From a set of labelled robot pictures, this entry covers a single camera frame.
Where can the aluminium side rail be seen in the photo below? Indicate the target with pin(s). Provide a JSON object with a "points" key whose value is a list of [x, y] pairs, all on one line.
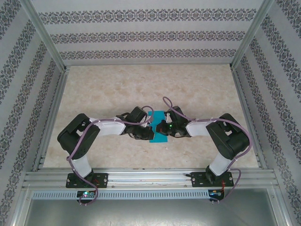
{"points": [[241, 94], [57, 99]]}

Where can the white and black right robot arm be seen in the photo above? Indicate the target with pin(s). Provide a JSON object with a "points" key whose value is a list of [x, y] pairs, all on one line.
{"points": [[231, 137]]}

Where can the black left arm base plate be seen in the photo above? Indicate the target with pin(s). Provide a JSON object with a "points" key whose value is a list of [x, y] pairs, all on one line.
{"points": [[103, 180]]}

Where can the aluminium mounting rail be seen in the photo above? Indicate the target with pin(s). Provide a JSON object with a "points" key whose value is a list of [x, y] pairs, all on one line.
{"points": [[145, 179]]}

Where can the blue paper sheet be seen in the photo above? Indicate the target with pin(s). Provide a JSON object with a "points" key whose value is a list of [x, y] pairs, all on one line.
{"points": [[158, 115]]}

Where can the grey metal sheet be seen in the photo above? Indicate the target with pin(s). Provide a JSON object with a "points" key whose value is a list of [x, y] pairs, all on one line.
{"points": [[150, 212]]}

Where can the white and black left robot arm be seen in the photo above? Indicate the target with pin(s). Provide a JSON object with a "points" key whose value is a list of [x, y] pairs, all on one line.
{"points": [[77, 139]]}

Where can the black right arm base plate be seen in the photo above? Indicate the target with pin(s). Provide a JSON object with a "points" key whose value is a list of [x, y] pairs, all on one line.
{"points": [[200, 180]]}

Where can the aluminium frame post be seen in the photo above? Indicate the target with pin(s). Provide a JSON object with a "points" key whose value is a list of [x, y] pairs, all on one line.
{"points": [[250, 35], [45, 35]]}

